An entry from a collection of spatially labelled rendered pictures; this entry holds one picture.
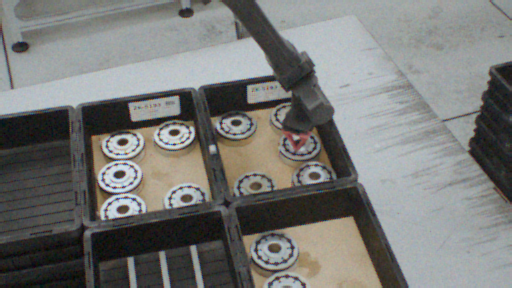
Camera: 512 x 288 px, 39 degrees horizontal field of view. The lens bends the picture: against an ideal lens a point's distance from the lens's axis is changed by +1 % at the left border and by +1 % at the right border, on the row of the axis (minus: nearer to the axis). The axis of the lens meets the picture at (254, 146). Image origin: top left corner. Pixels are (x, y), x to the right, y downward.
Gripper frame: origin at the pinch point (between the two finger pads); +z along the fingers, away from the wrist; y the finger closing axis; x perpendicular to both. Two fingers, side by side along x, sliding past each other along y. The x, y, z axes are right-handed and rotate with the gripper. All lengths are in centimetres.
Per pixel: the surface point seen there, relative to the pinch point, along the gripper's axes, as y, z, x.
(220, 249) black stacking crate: -34.2, 4.4, 4.6
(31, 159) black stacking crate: -29, 6, 59
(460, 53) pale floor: 170, 88, -18
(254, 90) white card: 9.8, -2.2, 16.8
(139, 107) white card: -7.9, -1.7, 40.2
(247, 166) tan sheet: -9.3, 4.5, 9.7
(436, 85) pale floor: 142, 88, -14
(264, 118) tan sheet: 8.1, 4.7, 13.0
